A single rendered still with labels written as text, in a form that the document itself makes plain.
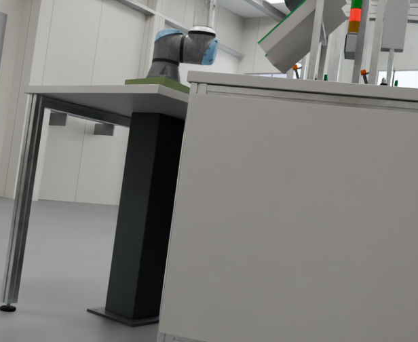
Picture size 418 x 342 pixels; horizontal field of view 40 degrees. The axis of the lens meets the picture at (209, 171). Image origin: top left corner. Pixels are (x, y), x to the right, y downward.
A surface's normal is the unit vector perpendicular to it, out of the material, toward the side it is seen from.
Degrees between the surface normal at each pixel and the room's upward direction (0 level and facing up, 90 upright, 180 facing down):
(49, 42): 90
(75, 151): 90
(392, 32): 90
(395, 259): 90
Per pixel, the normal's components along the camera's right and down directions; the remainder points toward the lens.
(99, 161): 0.80, 0.08
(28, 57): -0.59, -0.11
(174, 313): -0.25, -0.07
